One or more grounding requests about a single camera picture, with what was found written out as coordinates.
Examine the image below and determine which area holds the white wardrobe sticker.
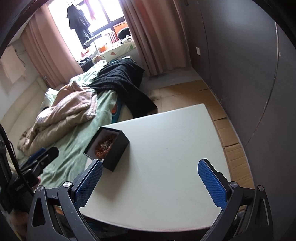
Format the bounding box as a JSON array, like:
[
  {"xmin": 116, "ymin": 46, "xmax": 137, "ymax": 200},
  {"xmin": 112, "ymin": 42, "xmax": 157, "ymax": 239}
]
[{"xmin": 196, "ymin": 47, "xmax": 201, "ymax": 56}]

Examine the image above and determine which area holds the black knitted blanket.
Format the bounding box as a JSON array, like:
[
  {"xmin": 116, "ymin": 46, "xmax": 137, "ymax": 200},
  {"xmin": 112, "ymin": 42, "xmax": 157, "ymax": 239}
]
[{"xmin": 88, "ymin": 58, "xmax": 157, "ymax": 118}]

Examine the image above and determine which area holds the pink curtain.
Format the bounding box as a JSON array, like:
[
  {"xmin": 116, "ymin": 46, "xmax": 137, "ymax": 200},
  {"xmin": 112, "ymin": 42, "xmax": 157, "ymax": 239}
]
[
  {"xmin": 21, "ymin": 4, "xmax": 83, "ymax": 88},
  {"xmin": 119, "ymin": 1, "xmax": 190, "ymax": 76}
]

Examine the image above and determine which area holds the pink curtain right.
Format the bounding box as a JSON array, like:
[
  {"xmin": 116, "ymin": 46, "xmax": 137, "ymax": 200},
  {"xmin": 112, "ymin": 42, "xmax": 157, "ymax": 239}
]
[{"xmin": 119, "ymin": 1, "xmax": 190, "ymax": 76}]

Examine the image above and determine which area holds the black hanging garment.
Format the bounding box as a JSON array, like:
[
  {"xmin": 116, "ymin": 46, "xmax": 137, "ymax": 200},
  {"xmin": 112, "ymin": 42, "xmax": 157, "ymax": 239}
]
[{"xmin": 67, "ymin": 5, "xmax": 93, "ymax": 49}]

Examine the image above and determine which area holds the patterned window bench cushion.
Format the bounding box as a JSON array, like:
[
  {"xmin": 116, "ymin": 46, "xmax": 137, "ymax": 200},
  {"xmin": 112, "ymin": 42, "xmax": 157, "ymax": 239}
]
[{"xmin": 92, "ymin": 35, "xmax": 136, "ymax": 64}]

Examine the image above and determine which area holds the green bed sheet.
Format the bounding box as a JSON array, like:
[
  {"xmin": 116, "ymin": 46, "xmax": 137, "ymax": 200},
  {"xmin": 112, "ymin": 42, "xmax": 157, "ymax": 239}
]
[{"xmin": 39, "ymin": 65, "xmax": 117, "ymax": 188}]

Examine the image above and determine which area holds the black cable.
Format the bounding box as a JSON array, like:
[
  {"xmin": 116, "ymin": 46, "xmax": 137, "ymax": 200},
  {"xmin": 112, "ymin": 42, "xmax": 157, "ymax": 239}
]
[{"xmin": 0, "ymin": 123, "xmax": 24, "ymax": 181}]

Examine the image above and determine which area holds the dark grey wardrobe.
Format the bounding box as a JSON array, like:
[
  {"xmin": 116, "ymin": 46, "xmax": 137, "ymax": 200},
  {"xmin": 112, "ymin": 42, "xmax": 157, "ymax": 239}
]
[{"xmin": 181, "ymin": 1, "xmax": 295, "ymax": 240}]

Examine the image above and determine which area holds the beige cloth on wall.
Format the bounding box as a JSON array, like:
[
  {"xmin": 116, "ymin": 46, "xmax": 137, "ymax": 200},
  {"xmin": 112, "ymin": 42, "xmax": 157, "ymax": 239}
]
[{"xmin": 1, "ymin": 46, "xmax": 26, "ymax": 84}]

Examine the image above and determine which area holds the pink fleece blanket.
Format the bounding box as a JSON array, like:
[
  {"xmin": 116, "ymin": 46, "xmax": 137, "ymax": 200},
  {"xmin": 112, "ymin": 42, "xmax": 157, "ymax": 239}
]
[{"xmin": 17, "ymin": 81, "xmax": 98, "ymax": 156}]

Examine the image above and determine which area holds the brown rudraksha bead bracelet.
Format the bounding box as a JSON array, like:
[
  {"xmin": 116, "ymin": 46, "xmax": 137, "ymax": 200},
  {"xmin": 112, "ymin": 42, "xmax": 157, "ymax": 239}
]
[{"xmin": 94, "ymin": 133, "xmax": 118, "ymax": 159}]

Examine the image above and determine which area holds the pink curtain left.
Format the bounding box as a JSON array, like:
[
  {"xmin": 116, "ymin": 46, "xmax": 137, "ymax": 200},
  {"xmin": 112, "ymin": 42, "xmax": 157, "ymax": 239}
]
[{"xmin": 21, "ymin": 4, "xmax": 83, "ymax": 88}]

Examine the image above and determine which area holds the black square jewelry box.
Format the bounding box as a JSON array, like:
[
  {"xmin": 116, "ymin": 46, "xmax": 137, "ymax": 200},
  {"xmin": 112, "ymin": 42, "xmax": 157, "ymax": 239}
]
[{"xmin": 83, "ymin": 126, "xmax": 130, "ymax": 172}]

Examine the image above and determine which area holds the blue orange mattress label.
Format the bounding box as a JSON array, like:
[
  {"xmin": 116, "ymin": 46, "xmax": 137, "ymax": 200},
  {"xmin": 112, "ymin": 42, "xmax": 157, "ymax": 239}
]
[{"xmin": 111, "ymin": 96, "xmax": 123, "ymax": 123}]

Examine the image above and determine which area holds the flattened cardboard on floor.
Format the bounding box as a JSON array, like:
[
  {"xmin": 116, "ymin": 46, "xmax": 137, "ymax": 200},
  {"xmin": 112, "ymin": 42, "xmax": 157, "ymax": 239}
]
[{"xmin": 147, "ymin": 79, "xmax": 254, "ymax": 188}]

